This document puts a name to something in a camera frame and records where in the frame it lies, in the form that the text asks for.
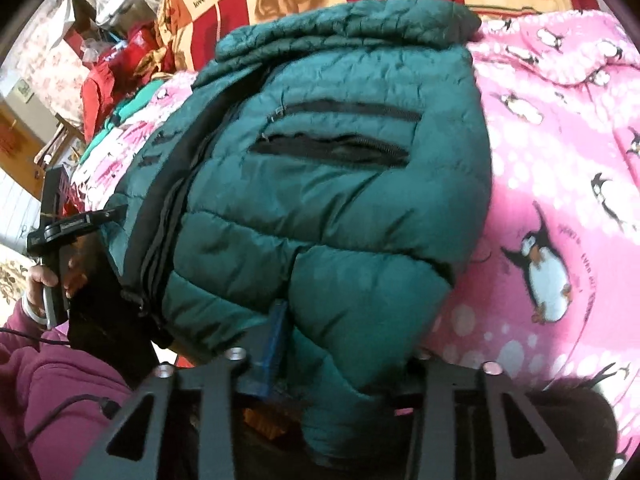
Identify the green quilted puffer jacket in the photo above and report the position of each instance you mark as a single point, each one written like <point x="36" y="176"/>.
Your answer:
<point x="335" y="162"/>

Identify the pink penguin blanket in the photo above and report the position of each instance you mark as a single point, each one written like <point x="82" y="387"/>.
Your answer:
<point x="560" y="244"/>

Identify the teal green garment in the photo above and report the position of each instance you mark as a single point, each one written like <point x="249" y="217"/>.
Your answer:
<point x="123" y="111"/>

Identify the magenta sweater sleeve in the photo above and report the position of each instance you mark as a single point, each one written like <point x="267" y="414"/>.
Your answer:
<point x="49" y="415"/>

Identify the red clothes pile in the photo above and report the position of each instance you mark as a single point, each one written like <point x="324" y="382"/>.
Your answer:
<point x="119" y="72"/>

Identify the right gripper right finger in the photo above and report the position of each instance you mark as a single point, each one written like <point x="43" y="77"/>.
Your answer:
<point x="476" y="424"/>

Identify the wooden furniture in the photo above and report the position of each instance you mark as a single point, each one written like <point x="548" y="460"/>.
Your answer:
<point x="25" y="157"/>

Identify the plastic bags clutter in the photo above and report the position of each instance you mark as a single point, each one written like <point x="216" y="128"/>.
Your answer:
<point x="92" y="27"/>

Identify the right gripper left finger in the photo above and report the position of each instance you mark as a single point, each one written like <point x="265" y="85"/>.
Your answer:
<point x="185" y="423"/>

